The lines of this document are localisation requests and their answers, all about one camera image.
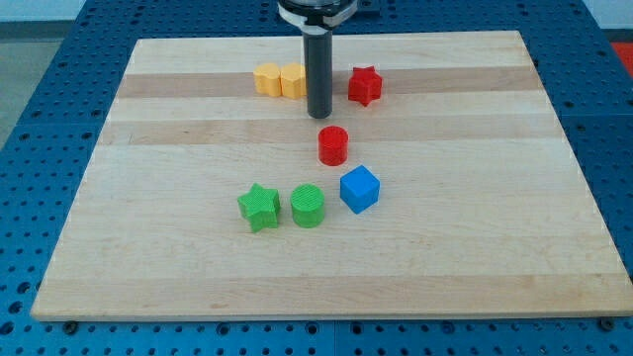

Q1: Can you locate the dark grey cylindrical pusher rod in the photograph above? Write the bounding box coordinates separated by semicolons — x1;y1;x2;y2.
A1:
303;31;332;119

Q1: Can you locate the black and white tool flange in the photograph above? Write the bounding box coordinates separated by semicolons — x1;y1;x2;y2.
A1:
278;0;358;35

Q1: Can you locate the blue cube block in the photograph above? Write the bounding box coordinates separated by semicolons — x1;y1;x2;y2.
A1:
339;165;381;214

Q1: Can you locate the yellow hexagon block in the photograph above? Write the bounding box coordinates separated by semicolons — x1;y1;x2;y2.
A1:
280;63;307;99

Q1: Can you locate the yellow heart block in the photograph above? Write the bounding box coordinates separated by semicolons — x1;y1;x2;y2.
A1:
253;62;282;97

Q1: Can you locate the red star block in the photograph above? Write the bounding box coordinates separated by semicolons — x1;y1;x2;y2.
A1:
348;66;383;107

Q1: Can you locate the red cylinder block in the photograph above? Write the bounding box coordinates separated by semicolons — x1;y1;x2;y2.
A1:
317;126;349;166

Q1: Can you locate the green cylinder block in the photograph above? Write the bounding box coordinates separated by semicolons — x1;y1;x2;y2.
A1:
291;184;324;228

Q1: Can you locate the green star block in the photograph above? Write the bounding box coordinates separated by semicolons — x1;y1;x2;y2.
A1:
237;183;281;232

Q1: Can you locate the light wooden board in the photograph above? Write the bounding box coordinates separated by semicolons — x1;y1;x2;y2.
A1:
31;31;632;321

